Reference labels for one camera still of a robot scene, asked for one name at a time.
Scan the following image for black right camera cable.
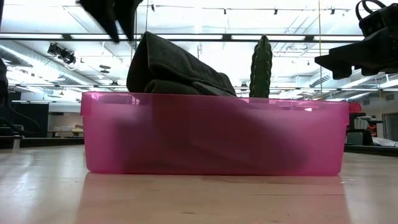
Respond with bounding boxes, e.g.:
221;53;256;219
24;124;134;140
355;0;388;22

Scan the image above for black fabric hat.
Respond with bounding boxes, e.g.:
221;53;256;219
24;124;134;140
126;30;238;98

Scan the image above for red crate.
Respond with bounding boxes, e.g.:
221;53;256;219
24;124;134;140
348;102;363;114

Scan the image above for black cabinet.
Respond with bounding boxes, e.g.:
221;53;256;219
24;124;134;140
11;101;50;138

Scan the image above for thin black hanging cable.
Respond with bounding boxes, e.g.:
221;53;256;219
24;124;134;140
144;0;150;32

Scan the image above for black ceiling spotlights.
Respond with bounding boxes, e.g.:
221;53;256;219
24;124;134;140
47;42;77;67

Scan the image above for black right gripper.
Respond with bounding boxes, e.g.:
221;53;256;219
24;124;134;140
314;27;398;81

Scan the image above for silver ventilation duct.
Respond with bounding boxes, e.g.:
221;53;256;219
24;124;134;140
308;72;335;89

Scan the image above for overhead light bar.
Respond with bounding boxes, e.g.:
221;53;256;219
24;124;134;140
0;32;365;44

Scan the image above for black office chair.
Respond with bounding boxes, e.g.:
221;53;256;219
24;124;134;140
346;111;384;146

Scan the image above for pink translucent plastic bin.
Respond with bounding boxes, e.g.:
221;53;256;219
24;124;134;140
80;91;350;177

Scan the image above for background work table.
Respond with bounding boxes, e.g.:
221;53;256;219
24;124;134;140
47;124;85;139

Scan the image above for green cactus plant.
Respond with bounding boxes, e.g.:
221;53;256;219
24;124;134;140
249;34;274;99

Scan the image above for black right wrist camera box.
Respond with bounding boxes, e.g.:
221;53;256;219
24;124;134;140
355;2;398;39

